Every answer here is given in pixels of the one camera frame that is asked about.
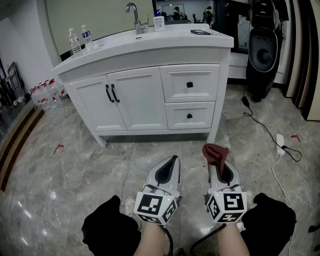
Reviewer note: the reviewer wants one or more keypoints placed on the person's right forearm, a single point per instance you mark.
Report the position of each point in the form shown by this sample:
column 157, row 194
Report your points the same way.
column 232, row 240

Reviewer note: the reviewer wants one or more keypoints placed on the white power strip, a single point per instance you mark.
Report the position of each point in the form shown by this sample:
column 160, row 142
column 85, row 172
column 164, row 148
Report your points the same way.
column 280, row 143

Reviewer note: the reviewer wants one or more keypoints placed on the person's right leg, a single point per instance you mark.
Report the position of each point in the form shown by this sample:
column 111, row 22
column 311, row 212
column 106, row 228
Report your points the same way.
column 270, row 220

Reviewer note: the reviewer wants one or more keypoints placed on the white cabinet door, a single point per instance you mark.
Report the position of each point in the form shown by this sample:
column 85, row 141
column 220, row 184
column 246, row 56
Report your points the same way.
column 142, row 100
column 95, row 107

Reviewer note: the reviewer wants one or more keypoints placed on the black smartphone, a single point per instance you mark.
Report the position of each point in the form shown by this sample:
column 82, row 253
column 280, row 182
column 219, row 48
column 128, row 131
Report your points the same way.
column 200, row 32

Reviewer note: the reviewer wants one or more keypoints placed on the red-brown knitted cloth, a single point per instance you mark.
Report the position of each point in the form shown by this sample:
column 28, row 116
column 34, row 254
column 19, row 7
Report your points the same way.
column 212, row 155

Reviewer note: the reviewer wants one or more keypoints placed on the blue label water bottle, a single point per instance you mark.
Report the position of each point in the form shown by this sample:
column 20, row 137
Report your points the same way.
column 87, row 40

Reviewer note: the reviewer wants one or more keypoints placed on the white vanity cabinet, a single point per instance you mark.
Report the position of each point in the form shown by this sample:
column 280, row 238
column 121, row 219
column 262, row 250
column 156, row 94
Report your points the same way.
column 150, row 53

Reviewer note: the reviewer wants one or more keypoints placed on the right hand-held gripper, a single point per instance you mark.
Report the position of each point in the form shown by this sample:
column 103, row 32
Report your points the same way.
column 232, row 202

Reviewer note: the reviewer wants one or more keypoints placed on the chrome sink faucet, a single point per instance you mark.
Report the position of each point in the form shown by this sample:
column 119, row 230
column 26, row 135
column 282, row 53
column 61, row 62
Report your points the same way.
column 137, row 22

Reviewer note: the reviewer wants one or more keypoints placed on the red label water bottle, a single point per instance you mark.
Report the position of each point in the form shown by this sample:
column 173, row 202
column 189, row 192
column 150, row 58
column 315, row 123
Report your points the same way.
column 75, row 45

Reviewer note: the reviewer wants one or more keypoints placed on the person's leg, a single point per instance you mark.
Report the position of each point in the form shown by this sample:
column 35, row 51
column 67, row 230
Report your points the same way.
column 110, row 230
column 270, row 220

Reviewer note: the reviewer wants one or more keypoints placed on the metal folding trolley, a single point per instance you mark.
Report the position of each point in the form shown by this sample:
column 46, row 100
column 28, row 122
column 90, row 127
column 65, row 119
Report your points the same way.
column 15, row 82

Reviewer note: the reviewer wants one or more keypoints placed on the black square drawer knob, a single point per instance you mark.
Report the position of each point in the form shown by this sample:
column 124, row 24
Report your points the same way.
column 189, row 84
column 189, row 116

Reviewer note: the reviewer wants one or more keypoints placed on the white standing sign card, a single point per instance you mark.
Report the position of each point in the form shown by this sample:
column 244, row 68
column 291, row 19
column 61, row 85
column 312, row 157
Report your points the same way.
column 159, row 23

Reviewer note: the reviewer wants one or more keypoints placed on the brown wooden platform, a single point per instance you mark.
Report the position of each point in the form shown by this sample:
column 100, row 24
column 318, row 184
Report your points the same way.
column 17, row 142

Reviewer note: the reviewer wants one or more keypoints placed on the pack of red-capped water bottles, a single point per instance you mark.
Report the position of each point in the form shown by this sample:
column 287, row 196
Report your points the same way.
column 47, row 96

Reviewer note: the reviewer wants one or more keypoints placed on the person's left white shoe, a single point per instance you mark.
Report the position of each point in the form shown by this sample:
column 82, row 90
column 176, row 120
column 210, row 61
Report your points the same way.
column 130, row 206

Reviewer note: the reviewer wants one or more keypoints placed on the dark glass partition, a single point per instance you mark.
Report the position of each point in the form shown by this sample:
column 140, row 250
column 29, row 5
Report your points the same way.
column 225, row 25

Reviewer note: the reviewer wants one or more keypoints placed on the short white cabinet drawer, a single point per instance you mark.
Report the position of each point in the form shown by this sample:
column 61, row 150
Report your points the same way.
column 177, row 116

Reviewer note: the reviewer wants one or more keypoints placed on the person's left leg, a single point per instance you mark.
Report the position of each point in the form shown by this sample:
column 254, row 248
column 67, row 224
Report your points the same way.
column 110, row 230

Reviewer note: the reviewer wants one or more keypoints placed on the black draped machine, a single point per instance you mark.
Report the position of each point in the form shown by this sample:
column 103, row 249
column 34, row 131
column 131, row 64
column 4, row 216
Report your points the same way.
column 263, row 55

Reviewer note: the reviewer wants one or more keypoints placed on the person's left forearm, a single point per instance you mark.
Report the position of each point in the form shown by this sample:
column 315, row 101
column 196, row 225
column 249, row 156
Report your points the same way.
column 150, row 240

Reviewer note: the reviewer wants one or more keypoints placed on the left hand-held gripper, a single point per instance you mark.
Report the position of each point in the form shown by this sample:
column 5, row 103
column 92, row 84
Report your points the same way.
column 150, row 205

